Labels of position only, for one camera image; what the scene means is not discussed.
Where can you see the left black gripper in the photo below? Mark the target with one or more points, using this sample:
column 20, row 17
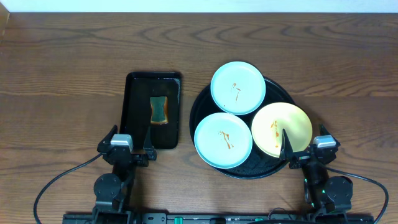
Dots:
column 149, row 149

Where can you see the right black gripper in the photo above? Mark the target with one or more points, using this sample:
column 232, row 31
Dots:
column 286, row 151

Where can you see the yellow plate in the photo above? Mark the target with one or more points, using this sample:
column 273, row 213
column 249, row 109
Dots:
column 271, row 121

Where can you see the orange green scrub sponge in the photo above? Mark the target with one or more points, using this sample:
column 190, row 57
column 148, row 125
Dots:
column 159, row 109

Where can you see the light blue plate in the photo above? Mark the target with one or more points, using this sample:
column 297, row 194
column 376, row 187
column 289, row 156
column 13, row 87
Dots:
column 238, row 88
column 223, row 140

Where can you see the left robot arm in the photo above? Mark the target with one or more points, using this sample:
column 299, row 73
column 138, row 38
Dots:
column 113, row 190

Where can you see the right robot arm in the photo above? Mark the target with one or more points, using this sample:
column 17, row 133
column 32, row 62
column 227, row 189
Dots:
column 330, row 197

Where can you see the black rectangular tray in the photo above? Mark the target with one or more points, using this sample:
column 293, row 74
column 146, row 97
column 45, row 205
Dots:
column 136, row 115

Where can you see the round black tray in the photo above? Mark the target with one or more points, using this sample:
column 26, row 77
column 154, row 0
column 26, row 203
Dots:
column 258, row 164

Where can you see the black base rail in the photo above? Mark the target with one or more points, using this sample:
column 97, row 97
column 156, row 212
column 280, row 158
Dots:
column 163, row 218

